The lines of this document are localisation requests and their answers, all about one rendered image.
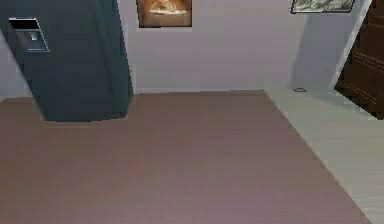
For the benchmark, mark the dark brown wooden door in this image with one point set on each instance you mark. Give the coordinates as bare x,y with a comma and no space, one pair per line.
366,66

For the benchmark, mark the black framed pale wall picture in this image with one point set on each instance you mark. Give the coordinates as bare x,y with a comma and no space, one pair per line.
321,5

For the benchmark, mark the dark grey fridge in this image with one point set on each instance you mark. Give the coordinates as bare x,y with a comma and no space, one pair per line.
80,66

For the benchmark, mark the orange framed wall picture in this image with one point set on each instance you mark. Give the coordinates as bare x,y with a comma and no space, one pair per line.
165,13

